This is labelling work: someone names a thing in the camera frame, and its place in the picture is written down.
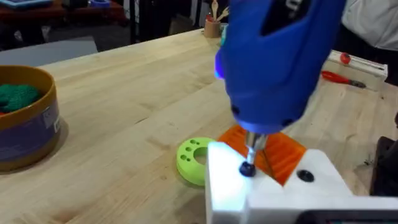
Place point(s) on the white orange left gripper right finger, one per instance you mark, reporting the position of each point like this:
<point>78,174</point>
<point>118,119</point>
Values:
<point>314,186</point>

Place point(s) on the white orange left gripper left finger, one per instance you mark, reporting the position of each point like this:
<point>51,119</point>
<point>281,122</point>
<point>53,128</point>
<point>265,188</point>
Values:
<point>225,186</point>

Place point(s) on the blue electric screwdriver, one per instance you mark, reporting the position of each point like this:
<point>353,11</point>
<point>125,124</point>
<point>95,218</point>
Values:
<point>273,62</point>

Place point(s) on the green disc with holes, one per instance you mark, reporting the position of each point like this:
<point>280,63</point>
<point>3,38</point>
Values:
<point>189,161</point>

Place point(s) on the black block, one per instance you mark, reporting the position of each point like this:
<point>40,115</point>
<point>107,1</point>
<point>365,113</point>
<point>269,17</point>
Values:
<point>385,165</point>

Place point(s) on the white box with red knob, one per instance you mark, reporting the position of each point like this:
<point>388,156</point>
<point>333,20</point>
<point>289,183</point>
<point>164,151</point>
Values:
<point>360,67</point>

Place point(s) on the wooden cup with utensils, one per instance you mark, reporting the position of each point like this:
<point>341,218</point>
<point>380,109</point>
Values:
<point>213,26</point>

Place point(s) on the person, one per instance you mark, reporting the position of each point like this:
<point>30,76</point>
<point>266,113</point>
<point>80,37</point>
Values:
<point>373,21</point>

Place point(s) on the grey board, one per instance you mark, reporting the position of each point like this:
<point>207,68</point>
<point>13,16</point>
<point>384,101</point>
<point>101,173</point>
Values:
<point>46,51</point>

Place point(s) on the red-brown side table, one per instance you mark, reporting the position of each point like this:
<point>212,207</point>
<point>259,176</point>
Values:
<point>62,12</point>

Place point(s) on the blue tray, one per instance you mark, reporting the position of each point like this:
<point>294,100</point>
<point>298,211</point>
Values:
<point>25,2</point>

